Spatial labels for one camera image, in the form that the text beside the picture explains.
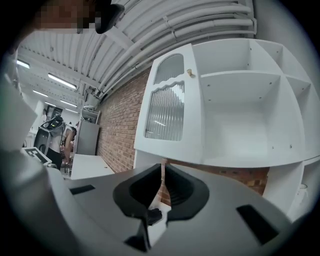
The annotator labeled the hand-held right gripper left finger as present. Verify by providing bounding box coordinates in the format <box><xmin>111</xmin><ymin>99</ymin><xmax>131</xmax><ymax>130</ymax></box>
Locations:
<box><xmin>66</xmin><ymin>163</ymin><xmax>162</xmax><ymax>256</ymax></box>

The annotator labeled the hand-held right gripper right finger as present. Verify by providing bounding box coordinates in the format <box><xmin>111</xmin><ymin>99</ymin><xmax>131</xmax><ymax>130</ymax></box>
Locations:
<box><xmin>149</xmin><ymin>163</ymin><xmax>293</xmax><ymax>256</ymax></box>

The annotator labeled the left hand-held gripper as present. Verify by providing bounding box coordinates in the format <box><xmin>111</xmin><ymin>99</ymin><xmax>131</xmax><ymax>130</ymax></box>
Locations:
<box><xmin>20</xmin><ymin>146</ymin><xmax>52</xmax><ymax>166</ymax></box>

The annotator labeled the white cabinet door with glass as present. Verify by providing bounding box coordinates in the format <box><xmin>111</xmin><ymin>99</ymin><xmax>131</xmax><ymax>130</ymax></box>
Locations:
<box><xmin>133</xmin><ymin>43</ymin><xmax>205</xmax><ymax>166</ymax></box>

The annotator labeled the small white desk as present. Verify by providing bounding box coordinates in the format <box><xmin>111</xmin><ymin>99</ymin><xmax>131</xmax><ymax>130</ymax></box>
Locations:
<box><xmin>70</xmin><ymin>153</ymin><xmax>116</xmax><ymax>181</ymax></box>

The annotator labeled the grey metal cabinet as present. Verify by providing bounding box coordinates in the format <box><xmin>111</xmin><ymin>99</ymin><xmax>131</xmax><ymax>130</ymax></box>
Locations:
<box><xmin>74</xmin><ymin>121</ymin><xmax>101</xmax><ymax>156</ymax></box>

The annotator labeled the white wall cabinet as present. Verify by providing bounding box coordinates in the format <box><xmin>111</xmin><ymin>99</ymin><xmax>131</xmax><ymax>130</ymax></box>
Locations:
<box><xmin>133</xmin><ymin>37</ymin><xmax>320</xmax><ymax>223</ymax></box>

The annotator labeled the person's head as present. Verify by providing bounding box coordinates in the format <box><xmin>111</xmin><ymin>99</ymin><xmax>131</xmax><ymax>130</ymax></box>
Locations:
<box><xmin>9</xmin><ymin>0</ymin><xmax>101</xmax><ymax>55</ymax></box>

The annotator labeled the row of white ceiling pipes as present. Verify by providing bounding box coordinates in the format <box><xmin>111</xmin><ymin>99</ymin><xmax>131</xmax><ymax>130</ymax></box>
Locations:
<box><xmin>96</xmin><ymin>0</ymin><xmax>258</xmax><ymax>97</ymax></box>

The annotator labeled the white wire rack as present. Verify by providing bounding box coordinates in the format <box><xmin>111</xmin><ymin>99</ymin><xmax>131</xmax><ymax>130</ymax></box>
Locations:
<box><xmin>81</xmin><ymin>106</ymin><xmax>102</xmax><ymax>125</ymax></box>

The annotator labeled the black head-mounted camera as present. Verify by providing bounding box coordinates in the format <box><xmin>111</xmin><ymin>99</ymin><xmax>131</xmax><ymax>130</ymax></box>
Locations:
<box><xmin>96</xmin><ymin>3</ymin><xmax>125</xmax><ymax>35</ymax></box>

